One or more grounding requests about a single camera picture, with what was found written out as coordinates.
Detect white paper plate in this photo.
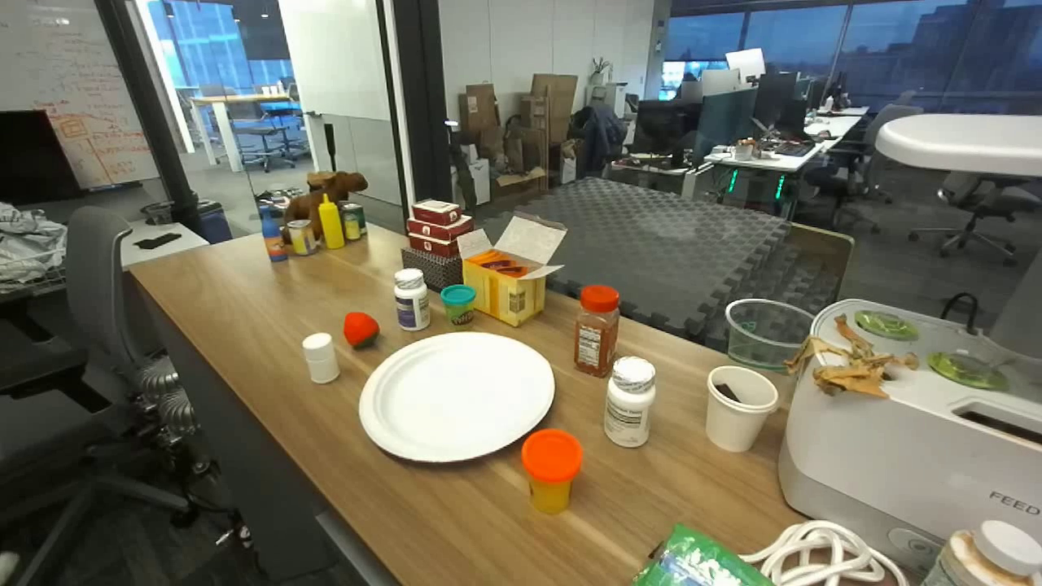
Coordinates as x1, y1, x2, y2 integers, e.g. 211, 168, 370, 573
357, 331, 555, 464

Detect yellow open cardboard box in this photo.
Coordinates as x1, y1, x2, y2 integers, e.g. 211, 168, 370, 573
457, 214, 566, 325

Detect stacked red boxes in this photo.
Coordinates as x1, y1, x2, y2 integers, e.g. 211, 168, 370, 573
406, 200, 472, 259

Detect yellow mustard bottle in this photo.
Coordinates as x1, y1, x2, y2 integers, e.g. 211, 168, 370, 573
319, 196, 346, 252

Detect clear plastic cup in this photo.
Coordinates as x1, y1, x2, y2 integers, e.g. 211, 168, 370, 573
725, 296, 809, 372

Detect red cap spice bottle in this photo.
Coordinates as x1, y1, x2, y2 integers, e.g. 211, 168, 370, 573
572, 284, 622, 374

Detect green snack packet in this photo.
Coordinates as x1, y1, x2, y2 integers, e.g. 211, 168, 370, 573
636, 526, 771, 586

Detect red strawberry plushy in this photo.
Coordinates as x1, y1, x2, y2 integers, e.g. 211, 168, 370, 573
341, 314, 381, 349

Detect grey office chair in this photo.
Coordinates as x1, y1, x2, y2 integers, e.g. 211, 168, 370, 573
0, 204, 221, 586

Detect teal lid small jar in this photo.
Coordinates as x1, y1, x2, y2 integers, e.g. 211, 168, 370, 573
439, 284, 475, 325

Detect white appliance machine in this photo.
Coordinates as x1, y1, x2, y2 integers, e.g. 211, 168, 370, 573
777, 300, 1042, 573

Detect small white bottle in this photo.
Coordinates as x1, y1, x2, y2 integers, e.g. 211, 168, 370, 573
301, 331, 337, 384

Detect patterned grey box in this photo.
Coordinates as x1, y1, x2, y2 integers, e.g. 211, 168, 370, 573
400, 247, 462, 290

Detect white coiled cable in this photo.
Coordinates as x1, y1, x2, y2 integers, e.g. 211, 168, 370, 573
738, 519, 910, 586

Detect small tin can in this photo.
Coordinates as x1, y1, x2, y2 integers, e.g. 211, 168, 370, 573
341, 203, 368, 240

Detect white pill bottle purple label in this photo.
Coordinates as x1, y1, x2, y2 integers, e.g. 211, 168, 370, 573
394, 267, 428, 331

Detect orange lid yellow jar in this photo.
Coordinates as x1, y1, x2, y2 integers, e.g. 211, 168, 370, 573
521, 429, 583, 516

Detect white paper cup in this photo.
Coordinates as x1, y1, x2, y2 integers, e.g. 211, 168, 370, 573
705, 364, 777, 452

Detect white lid jar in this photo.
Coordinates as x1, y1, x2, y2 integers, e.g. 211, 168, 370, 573
922, 521, 1042, 586

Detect brown plush toy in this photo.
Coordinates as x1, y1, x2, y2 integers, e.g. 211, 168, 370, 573
285, 173, 368, 222

